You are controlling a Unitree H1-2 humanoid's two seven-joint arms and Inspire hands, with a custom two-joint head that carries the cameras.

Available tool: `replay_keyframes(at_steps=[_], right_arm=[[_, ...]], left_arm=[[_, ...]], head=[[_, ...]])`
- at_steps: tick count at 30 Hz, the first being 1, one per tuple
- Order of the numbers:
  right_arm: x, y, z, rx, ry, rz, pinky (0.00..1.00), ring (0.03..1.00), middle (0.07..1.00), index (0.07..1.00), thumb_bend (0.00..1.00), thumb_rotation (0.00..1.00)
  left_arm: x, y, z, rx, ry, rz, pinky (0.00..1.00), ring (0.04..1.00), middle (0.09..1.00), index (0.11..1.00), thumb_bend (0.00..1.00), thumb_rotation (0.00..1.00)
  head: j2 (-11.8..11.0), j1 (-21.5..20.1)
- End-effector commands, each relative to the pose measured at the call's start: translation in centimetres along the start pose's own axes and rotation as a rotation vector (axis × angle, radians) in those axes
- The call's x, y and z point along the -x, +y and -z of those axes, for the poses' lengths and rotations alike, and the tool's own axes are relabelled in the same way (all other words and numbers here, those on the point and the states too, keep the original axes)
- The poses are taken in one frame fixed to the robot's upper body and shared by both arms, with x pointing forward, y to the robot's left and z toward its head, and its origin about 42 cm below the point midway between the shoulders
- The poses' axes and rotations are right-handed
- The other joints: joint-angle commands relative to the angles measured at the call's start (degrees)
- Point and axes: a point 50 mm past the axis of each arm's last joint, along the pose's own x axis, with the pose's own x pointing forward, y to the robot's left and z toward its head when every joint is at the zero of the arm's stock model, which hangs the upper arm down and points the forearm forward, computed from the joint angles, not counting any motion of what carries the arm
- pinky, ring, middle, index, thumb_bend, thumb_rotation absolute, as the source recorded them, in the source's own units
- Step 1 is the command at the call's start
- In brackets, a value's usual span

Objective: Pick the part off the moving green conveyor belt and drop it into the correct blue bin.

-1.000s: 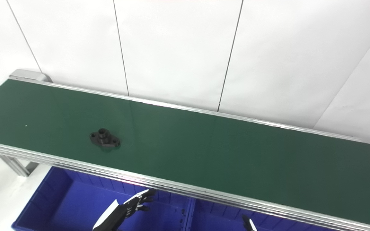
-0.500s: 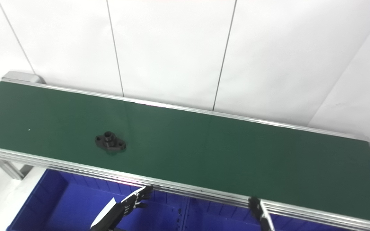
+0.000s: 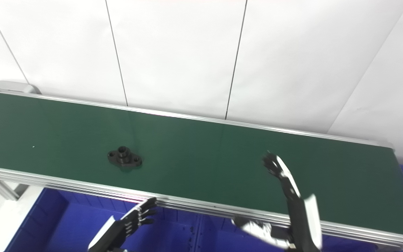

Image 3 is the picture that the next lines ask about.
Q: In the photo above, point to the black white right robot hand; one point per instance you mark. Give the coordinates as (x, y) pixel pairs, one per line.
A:
(299, 217)

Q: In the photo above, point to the black flange part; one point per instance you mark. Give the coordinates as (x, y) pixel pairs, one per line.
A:
(124, 158)

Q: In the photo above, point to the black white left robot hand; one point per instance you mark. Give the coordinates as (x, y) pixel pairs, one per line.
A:
(124, 225)

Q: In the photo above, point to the green conveyor belt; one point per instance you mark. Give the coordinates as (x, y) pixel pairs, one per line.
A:
(194, 164)
(201, 208)

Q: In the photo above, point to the aluminium conveyor leg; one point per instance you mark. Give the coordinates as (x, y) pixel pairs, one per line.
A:
(5, 187)

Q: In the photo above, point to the grey conveyor end housing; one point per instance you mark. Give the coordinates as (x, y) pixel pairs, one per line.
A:
(12, 86)

